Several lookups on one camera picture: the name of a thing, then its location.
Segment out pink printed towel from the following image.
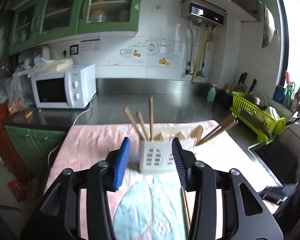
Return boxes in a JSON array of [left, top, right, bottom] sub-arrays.
[[44, 120, 280, 240]]

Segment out white wall label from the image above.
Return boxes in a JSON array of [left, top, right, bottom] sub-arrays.
[[80, 38, 101, 52]]

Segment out clear plastic food bag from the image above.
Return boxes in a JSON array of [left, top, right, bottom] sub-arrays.
[[4, 67, 36, 116]]

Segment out wooden chopstick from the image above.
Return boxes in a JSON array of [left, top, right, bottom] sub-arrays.
[[183, 190, 191, 232], [136, 111, 149, 141], [181, 187, 189, 233], [122, 107, 148, 141], [149, 97, 154, 141], [202, 120, 239, 144], [196, 116, 236, 145]]

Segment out green wall cabinet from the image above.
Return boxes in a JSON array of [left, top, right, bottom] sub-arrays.
[[9, 0, 144, 55]]

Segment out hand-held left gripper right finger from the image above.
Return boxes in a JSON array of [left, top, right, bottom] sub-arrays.
[[171, 137, 283, 240]]

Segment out blue soap pump bottle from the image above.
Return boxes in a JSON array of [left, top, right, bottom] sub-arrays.
[[206, 83, 219, 102]]

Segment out metal pot lid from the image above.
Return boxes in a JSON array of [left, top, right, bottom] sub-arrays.
[[262, 4, 278, 49]]

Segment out blue tin can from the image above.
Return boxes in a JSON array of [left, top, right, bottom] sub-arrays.
[[274, 85, 287, 103]]

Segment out clear plastic bag on microwave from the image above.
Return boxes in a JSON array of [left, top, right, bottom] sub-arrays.
[[27, 57, 74, 78]]

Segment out yellow hose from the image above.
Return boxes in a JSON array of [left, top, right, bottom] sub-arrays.
[[191, 29, 208, 83]]

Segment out water heater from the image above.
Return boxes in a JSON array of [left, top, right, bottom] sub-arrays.
[[182, 0, 227, 28]]

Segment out fruit and teapot tile decal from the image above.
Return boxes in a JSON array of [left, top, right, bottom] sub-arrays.
[[120, 39, 172, 67]]

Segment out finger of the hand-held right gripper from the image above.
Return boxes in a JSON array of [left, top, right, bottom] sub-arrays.
[[259, 185, 289, 205]]

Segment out white microwave oven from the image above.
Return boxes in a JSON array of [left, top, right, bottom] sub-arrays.
[[31, 63, 97, 109]]

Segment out green base cabinet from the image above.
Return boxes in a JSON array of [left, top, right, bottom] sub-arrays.
[[4, 125, 68, 183]]

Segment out green dish rack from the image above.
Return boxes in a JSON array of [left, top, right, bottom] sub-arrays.
[[229, 91, 290, 145]]

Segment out steel sink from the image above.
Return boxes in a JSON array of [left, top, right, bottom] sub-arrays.
[[247, 135, 300, 188]]

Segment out white power cord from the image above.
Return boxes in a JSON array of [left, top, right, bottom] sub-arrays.
[[47, 99, 93, 170]]

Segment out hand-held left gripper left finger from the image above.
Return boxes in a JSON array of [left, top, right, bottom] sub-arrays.
[[20, 137, 131, 240]]

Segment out metal water hose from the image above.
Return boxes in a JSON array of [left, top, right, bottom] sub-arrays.
[[200, 29, 213, 77], [186, 21, 195, 75]]

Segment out cream plastic utensil holder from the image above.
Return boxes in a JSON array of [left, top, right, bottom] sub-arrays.
[[139, 126, 204, 175]]

